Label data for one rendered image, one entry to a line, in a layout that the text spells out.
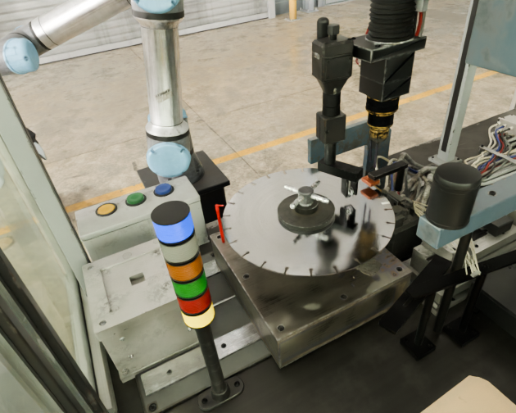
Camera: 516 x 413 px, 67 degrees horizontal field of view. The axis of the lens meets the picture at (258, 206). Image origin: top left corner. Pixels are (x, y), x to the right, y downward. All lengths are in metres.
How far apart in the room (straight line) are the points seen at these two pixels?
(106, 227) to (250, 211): 0.33
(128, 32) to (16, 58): 5.54
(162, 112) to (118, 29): 5.54
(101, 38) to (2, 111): 5.84
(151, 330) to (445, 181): 0.54
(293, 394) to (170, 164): 0.65
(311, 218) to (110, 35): 5.98
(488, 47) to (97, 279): 0.74
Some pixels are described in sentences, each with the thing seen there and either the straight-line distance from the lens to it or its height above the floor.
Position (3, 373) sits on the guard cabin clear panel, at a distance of 0.44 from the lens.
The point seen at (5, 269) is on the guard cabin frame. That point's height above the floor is 1.14.
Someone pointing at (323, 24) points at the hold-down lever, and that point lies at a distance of 0.71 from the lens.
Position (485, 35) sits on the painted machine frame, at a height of 1.26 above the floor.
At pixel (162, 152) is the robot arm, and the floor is 0.95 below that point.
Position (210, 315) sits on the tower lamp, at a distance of 0.57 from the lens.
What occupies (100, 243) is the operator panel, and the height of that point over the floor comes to 0.86.
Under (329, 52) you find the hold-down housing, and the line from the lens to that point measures 0.67.
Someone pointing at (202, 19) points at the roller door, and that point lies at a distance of 6.87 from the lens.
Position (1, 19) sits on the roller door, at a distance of 6.46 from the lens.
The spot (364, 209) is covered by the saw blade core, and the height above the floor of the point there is 0.95.
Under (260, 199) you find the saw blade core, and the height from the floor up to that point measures 0.95.
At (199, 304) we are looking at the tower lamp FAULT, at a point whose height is 1.02.
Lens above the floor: 1.42
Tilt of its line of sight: 37 degrees down
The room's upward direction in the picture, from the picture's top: 6 degrees counter-clockwise
